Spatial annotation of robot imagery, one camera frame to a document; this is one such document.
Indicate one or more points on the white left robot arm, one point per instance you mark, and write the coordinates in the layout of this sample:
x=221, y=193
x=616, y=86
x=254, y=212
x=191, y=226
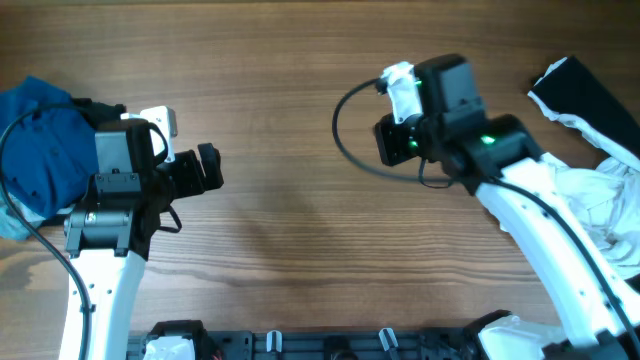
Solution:
x=108, y=233

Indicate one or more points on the black t-shirt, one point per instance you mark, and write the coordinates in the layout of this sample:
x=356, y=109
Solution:
x=570, y=94

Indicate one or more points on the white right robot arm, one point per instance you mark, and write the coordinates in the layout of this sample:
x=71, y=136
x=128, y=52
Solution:
x=437, y=115

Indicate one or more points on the folded blue shirt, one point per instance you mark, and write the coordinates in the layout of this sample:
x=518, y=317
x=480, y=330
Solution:
x=49, y=157

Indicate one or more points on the white t-shirt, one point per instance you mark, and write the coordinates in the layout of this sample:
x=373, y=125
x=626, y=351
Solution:
x=605, y=200

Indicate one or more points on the folded light grey garment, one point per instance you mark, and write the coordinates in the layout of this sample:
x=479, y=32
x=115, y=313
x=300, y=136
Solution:
x=11, y=228

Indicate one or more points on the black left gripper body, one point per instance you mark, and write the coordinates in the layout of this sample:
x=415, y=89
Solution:
x=187, y=178

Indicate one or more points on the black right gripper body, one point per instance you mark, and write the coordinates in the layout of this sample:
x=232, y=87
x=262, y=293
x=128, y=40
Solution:
x=391, y=143

